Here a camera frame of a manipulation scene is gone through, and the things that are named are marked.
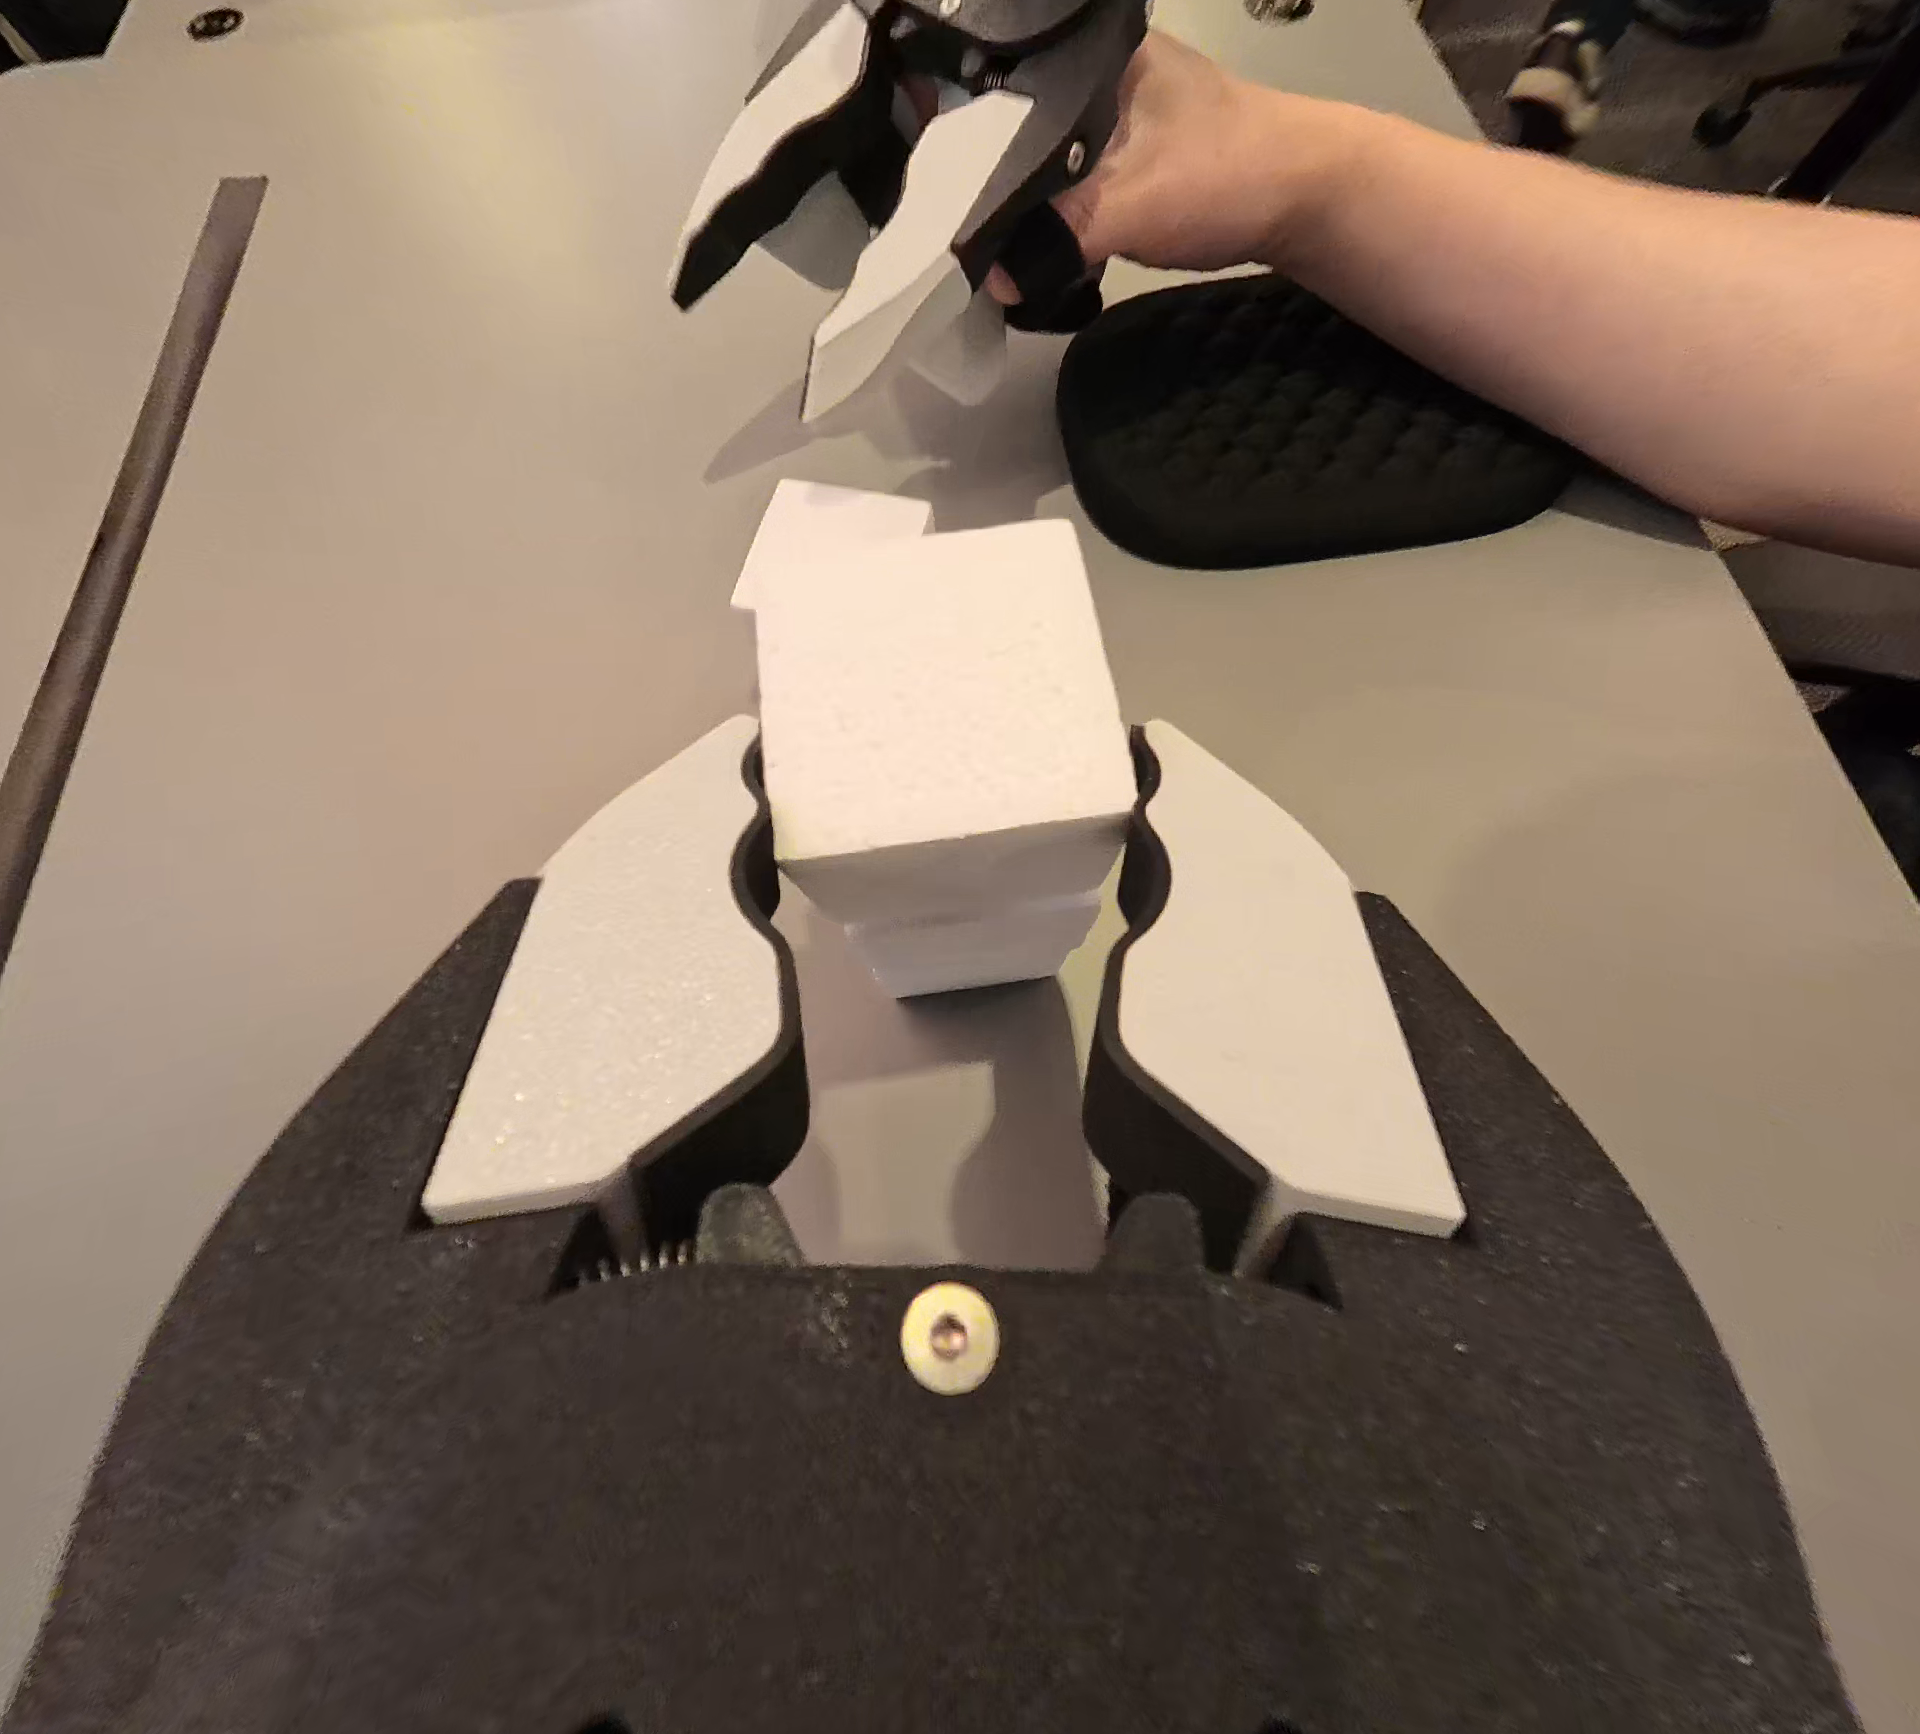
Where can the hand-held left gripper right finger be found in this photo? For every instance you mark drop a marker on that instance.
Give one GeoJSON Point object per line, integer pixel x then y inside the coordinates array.
{"type": "Point", "coordinates": [1278, 1014]}

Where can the black wrist rest pad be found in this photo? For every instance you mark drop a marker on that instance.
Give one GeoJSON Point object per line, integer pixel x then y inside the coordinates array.
{"type": "Point", "coordinates": [1307, 444]}

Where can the person's right forearm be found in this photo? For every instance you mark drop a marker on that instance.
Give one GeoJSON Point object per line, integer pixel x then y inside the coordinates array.
{"type": "Point", "coordinates": [1651, 324]}

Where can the person's right hand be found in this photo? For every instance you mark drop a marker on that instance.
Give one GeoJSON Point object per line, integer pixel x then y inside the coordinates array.
{"type": "Point", "coordinates": [1201, 159]}

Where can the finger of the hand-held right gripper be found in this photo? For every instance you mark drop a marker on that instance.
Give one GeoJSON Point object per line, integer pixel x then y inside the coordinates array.
{"type": "Point", "coordinates": [930, 217]}
{"type": "Point", "coordinates": [795, 116]}

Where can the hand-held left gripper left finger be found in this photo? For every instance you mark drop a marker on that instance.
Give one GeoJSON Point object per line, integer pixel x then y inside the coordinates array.
{"type": "Point", "coordinates": [617, 1014]}

